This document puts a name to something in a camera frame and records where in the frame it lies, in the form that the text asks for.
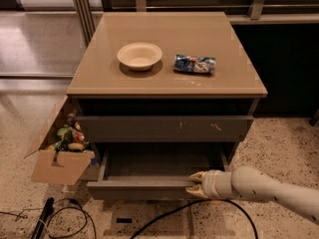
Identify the grey drawer cabinet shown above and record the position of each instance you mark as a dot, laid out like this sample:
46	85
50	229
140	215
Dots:
103	86

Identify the blue crumpled chip bag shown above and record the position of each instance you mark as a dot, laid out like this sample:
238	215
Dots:
192	64

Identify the white paper bowl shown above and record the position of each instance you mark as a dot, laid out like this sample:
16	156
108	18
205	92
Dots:
139	56

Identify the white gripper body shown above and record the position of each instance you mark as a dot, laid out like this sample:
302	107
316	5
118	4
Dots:
211	184

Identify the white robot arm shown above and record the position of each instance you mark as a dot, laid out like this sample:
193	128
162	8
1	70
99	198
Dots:
248	183

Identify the black rod on floor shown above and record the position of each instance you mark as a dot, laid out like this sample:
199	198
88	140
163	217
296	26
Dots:
46	212

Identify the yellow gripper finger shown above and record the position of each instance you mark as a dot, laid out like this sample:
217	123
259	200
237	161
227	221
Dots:
197	177
197	191

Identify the grey top drawer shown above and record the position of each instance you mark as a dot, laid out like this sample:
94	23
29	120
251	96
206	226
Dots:
165	128

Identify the cardboard box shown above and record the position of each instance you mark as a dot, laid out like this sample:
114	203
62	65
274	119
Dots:
62	167

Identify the small black floor tag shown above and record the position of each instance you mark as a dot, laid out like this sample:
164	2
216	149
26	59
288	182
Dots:
124	220

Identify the grey drawer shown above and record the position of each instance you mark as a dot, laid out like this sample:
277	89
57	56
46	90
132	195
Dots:
165	128
154	171

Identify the toy items in box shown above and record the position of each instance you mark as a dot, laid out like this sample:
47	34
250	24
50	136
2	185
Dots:
70	136

